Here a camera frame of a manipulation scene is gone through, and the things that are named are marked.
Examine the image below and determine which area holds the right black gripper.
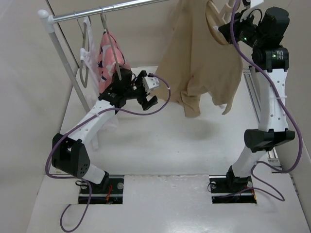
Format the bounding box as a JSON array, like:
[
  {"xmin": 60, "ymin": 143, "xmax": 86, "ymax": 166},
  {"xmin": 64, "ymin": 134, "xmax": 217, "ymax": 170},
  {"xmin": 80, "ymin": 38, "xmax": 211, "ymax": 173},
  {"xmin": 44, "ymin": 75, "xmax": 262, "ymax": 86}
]
[{"xmin": 219, "ymin": 8, "xmax": 265, "ymax": 49}]

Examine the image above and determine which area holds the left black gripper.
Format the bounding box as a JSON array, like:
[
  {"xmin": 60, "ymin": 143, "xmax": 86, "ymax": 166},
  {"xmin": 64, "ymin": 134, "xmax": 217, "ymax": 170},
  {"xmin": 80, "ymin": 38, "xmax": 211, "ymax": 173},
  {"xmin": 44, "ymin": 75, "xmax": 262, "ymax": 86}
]
[{"xmin": 124, "ymin": 72, "xmax": 158, "ymax": 110}]

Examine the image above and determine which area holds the beige t shirt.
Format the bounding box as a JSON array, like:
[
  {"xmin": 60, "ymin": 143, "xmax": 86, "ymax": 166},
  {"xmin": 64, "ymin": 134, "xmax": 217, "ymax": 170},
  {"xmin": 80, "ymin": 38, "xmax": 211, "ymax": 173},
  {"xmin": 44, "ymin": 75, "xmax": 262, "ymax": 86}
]
[{"xmin": 153, "ymin": 0, "xmax": 242, "ymax": 117}]

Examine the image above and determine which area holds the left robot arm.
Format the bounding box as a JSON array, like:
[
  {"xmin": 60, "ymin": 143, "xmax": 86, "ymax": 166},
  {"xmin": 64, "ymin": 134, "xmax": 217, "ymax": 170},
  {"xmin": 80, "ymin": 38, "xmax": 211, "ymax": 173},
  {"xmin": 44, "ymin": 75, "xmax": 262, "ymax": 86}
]
[{"xmin": 51, "ymin": 68, "xmax": 160, "ymax": 193}]

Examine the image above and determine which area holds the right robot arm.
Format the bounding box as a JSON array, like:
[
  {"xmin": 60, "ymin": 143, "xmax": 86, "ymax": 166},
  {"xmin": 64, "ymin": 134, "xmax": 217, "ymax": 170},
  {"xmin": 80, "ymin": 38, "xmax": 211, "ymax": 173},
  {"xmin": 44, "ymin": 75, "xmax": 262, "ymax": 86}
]
[{"xmin": 219, "ymin": 7, "xmax": 295, "ymax": 192}]

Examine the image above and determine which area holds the grey hanger with pink shirt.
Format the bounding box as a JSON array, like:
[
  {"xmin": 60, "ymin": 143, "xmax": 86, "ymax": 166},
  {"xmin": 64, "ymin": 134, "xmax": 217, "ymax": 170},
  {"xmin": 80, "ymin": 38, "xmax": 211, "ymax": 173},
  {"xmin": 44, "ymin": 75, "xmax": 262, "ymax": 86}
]
[{"xmin": 100, "ymin": 7, "xmax": 122, "ymax": 81}]

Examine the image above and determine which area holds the pink shark print shirt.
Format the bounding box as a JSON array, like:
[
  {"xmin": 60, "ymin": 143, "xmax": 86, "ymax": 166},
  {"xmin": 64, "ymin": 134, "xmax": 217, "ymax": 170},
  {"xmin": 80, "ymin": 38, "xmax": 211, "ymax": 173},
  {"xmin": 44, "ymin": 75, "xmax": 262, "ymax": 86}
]
[{"xmin": 97, "ymin": 31, "xmax": 131, "ymax": 94}]

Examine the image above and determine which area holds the grey hanger with tank top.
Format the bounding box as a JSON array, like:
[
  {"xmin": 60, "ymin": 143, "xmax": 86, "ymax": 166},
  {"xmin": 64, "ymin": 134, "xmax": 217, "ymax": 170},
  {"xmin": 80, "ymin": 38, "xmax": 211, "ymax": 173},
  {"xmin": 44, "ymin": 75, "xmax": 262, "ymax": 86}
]
[{"xmin": 78, "ymin": 17, "xmax": 91, "ymax": 88}]

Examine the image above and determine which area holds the white tank top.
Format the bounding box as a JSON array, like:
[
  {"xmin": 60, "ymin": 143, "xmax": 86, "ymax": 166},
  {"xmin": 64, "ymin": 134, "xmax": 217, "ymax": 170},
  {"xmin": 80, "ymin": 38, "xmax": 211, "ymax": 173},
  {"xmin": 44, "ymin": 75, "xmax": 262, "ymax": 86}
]
[{"xmin": 85, "ymin": 25, "xmax": 100, "ymax": 95}]

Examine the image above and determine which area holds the white clothes rack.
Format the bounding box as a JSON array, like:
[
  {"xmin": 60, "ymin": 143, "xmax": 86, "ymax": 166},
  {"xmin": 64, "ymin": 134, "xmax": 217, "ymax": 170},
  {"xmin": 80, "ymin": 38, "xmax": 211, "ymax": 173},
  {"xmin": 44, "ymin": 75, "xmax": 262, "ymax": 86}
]
[{"xmin": 37, "ymin": 0, "xmax": 237, "ymax": 149}]

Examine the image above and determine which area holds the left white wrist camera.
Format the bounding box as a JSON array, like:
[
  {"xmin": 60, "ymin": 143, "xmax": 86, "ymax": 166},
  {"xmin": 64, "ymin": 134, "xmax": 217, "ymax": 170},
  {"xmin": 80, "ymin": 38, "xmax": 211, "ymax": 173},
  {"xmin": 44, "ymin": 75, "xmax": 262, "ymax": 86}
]
[{"xmin": 142, "ymin": 77, "xmax": 160, "ymax": 94}]

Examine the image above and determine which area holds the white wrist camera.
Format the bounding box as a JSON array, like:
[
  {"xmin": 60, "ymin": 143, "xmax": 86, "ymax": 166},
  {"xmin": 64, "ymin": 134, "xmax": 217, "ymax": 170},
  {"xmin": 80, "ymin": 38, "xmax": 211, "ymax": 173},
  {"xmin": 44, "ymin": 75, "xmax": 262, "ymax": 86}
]
[
  {"xmin": 242, "ymin": 0, "xmax": 264, "ymax": 14},
  {"xmin": 142, "ymin": 77, "xmax": 160, "ymax": 94}
]

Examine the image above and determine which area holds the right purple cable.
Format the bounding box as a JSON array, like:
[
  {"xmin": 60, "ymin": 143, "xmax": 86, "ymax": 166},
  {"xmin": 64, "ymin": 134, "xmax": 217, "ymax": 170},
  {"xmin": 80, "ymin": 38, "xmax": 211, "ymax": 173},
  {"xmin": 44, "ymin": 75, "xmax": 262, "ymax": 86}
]
[{"xmin": 230, "ymin": 0, "xmax": 303, "ymax": 202}]

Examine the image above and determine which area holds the purple cable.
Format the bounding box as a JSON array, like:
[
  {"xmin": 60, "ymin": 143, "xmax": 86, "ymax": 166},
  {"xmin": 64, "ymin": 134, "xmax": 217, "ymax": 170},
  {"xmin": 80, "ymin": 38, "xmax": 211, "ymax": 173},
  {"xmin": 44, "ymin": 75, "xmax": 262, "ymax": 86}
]
[
  {"xmin": 45, "ymin": 73, "xmax": 172, "ymax": 232},
  {"xmin": 230, "ymin": 0, "xmax": 303, "ymax": 202}
]

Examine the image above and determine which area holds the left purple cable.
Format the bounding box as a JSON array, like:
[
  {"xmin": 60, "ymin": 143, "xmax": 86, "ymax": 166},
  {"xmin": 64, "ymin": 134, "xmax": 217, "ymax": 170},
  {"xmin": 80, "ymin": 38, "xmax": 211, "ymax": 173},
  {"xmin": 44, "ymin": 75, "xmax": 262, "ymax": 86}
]
[{"xmin": 45, "ymin": 73, "xmax": 172, "ymax": 232}]

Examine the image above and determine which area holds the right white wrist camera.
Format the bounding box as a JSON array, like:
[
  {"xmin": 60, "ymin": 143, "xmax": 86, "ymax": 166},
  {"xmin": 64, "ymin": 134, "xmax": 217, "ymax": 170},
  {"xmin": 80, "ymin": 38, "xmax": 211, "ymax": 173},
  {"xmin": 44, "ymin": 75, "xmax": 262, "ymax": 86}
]
[{"xmin": 242, "ymin": 0, "xmax": 264, "ymax": 14}]

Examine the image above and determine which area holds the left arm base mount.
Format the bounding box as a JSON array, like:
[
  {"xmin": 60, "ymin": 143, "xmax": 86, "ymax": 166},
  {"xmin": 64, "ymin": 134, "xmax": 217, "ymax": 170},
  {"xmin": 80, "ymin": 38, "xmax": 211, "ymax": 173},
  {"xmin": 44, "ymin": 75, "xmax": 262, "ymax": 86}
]
[{"xmin": 75, "ymin": 175, "xmax": 124, "ymax": 204}]

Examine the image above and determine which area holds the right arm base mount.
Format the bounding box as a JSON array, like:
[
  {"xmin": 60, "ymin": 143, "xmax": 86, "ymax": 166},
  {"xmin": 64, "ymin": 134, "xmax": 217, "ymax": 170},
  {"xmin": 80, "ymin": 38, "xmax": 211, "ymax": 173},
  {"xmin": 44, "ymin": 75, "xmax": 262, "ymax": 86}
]
[{"xmin": 207, "ymin": 175, "xmax": 257, "ymax": 204}]

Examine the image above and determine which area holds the aluminium rail on right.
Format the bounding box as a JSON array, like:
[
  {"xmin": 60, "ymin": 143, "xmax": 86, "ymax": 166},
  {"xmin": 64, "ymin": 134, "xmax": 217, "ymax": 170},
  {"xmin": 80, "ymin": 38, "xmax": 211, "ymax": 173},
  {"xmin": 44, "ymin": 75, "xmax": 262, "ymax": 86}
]
[{"xmin": 243, "ymin": 68, "xmax": 282, "ymax": 170}]

